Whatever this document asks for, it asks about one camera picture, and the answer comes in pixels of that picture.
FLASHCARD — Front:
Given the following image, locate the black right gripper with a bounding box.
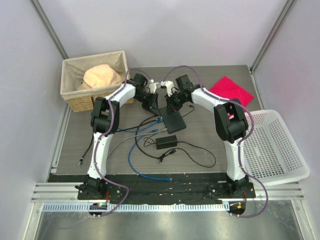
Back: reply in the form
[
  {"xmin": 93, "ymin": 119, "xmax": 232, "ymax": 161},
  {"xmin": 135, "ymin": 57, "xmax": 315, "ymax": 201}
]
[{"xmin": 164, "ymin": 91, "xmax": 187, "ymax": 114}]

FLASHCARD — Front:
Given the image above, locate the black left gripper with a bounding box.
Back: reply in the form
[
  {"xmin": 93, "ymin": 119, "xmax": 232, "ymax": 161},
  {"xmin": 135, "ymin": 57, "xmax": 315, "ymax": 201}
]
[{"xmin": 134, "ymin": 92, "xmax": 160, "ymax": 117}]

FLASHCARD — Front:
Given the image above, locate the black network switch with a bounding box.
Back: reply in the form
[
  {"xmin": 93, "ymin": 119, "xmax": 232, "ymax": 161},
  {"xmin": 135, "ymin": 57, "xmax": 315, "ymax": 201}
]
[{"xmin": 159, "ymin": 107, "xmax": 187, "ymax": 134}]

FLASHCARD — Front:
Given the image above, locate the short blue ethernet cable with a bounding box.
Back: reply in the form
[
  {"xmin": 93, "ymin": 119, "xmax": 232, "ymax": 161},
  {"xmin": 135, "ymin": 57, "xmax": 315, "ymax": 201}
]
[{"xmin": 89, "ymin": 112, "xmax": 165, "ymax": 133}]

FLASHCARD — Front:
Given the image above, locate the black power adapter cord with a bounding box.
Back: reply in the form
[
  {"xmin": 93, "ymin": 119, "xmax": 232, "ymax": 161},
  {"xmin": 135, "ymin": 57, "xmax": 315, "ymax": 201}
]
[{"xmin": 134, "ymin": 103, "xmax": 217, "ymax": 169}]

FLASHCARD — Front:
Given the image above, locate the black ethernet cable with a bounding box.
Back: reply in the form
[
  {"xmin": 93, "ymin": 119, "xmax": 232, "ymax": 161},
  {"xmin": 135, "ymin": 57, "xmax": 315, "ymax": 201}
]
[{"xmin": 77, "ymin": 96, "xmax": 161, "ymax": 167}]

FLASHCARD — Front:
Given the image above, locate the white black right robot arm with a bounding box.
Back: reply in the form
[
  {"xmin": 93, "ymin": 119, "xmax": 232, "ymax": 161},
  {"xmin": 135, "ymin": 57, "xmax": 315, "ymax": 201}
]
[{"xmin": 160, "ymin": 75, "xmax": 249, "ymax": 198}]

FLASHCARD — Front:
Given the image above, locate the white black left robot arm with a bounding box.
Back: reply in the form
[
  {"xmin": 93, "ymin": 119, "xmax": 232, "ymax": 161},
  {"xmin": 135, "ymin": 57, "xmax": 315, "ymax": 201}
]
[{"xmin": 83, "ymin": 73, "xmax": 160, "ymax": 200}]

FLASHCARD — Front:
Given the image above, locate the black power adapter brick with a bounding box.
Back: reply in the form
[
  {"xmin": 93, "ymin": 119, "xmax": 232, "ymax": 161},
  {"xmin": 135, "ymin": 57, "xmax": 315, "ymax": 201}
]
[{"xmin": 155, "ymin": 135, "xmax": 178, "ymax": 150}]

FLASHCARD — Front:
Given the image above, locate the peach cloth hat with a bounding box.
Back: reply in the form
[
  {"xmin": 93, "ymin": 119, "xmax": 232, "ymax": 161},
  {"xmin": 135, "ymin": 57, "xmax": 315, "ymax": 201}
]
[{"xmin": 77, "ymin": 64, "xmax": 123, "ymax": 91}]

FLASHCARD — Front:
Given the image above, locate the red folded cloth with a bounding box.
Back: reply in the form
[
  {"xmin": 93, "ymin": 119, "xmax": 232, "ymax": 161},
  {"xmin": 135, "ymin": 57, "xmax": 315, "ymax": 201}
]
[{"xmin": 209, "ymin": 76, "xmax": 254, "ymax": 107}]

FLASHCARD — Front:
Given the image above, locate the wicker basket with liner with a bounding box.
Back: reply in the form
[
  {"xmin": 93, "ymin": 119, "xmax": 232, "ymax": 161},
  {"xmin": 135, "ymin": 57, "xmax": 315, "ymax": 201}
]
[{"xmin": 60, "ymin": 50, "xmax": 130, "ymax": 113}]

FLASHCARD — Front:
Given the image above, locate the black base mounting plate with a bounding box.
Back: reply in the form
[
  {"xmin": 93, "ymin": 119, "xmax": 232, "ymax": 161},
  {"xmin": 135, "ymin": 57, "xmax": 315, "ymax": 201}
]
[{"xmin": 75, "ymin": 172, "xmax": 256, "ymax": 205}]

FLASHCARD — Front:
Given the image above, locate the white perforated plastic basket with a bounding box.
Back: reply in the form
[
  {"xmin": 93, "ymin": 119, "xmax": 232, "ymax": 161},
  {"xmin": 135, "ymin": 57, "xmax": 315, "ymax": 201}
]
[{"xmin": 244, "ymin": 110, "xmax": 310, "ymax": 186}]

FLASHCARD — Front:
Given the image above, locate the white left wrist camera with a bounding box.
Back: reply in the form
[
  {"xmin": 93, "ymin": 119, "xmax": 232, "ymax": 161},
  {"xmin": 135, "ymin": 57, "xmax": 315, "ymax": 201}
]
[{"xmin": 148, "ymin": 79, "xmax": 161, "ymax": 94}]

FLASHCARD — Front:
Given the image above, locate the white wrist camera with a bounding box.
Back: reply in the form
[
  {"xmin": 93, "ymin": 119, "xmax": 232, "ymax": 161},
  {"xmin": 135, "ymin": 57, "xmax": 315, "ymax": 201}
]
[
  {"xmin": 148, "ymin": 79, "xmax": 161, "ymax": 94},
  {"xmin": 160, "ymin": 80, "xmax": 174, "ymax": 97}
]

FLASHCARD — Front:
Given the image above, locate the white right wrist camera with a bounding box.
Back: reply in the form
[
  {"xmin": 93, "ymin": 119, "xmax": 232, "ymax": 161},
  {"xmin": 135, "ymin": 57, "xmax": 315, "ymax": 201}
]
[{"xmin": 160, "ymin": 80, "xmax": 174, "ymax": 97}]

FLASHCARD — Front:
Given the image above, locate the grey ethernet cable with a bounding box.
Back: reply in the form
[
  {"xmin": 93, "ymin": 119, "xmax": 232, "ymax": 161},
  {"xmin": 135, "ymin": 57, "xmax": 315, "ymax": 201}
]
[{"xmin": 107, "ymin": 127, "xmax": 168, "ymax": 161}]

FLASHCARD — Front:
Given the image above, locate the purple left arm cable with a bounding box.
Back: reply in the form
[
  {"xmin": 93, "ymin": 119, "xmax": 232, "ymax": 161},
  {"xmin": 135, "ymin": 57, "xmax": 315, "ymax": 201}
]
[{"xmin": 91, "ymin": 67, "xmax": 155, "ymax": 218}]

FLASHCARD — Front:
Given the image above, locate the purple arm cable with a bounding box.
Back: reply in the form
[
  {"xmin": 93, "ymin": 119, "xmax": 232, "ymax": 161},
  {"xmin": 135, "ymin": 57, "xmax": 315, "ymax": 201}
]
[
  {"xmin": 161, "ymin": 65, "xmax": 270, "ymax": 219},
  {"xmin": 91, "ymin": 67, "xmax": 155, "ymax": 218}
]

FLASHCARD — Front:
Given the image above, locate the long blue ethernet cable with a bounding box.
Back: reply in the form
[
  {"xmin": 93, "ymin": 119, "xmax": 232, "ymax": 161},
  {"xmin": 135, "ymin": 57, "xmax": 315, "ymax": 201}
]
[{"xmin": 127, "ymin": 128, "xmax": 174, "ymax": 182}]

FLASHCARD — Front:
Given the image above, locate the white slotted cable duct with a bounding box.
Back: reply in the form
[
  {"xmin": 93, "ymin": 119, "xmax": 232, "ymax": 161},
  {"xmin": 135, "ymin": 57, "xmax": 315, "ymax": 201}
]
[{"xmin": 42, "ymin": 201, "xmax": 230, "ymax": 213}]

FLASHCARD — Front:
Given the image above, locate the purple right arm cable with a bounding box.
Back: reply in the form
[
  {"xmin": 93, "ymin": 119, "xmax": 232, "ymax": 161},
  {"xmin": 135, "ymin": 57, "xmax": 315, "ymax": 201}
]
[{"xmin": 161, "ymin": 65, "xmax": 270, "ymax": 219}]

